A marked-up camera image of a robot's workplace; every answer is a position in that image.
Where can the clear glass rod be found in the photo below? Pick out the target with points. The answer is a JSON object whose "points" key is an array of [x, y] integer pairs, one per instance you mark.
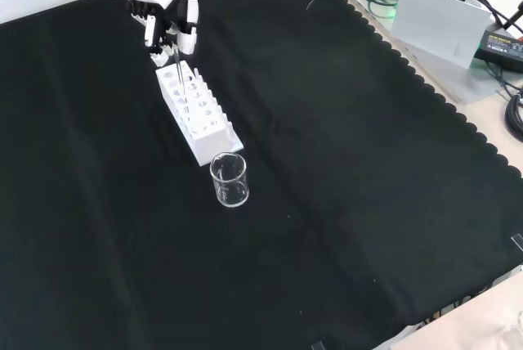
{"points": [[181, 84]]}

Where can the white test tube rack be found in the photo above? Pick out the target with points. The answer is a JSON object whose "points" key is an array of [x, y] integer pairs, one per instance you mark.
{"points": [[212, 141]]}

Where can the clear glass beaker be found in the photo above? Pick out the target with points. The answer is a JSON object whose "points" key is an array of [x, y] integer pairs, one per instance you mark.
{"points": [[229, 186]]}

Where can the black bench cloth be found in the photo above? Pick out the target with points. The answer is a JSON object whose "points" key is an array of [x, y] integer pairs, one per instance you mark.
{"points": [[327, 182]]}

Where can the black power adapter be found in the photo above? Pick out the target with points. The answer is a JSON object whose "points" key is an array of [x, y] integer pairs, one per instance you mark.
{"points": [[500, 45]]}

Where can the grey tape piece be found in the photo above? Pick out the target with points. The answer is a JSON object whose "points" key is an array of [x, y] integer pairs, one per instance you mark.
{"points": [[318, 346], [518, 243]]}

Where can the grey metal base plate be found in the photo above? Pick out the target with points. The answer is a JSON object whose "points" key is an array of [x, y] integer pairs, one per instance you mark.
{"points": [[470, 84]]}

